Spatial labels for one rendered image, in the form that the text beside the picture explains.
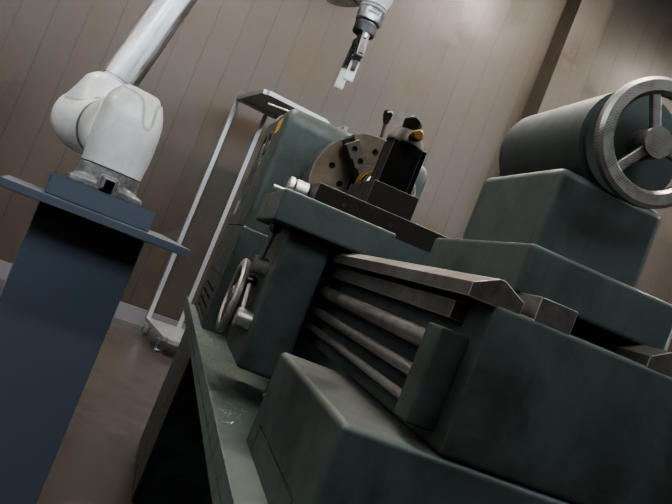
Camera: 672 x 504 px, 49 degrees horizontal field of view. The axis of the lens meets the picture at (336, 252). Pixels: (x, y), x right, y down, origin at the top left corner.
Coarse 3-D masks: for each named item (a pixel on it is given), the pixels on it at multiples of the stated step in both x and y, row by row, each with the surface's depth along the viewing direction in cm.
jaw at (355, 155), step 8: (344, 144) 205; (352, 144) 203; (352, 152) 203; (360, 152) 204; (352, 160) 202; (360, 160) 203; (352, 168) 205; (360, 168) 200; (368, 168) 200; (352, 176) 207
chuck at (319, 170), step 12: (336, 144) 206; (360, 144) 208; (372, 144) 209; (324, 156) 206; (336, 156) 207; (372, 156) 209; (312, 168) 205; (324, 168) 206; (336, 168) 207; (348, 168) 207; (372, 168) 209; (312, 180) 205; (324, 180) 206; (336, 180) 207; (348, 180) 208
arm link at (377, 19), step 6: (360, 6) 237; (366, 6) 235; (372, 6) 235; (378, 6) 235; (360, 12) 236; (366, 12) 235; (372, 12) 235; (378, 12) 236; (384, 12) 237; (360, 18) 237; (366, 18) 236; (372, 18) 235; (378, 18) 236; (378, 24) 237
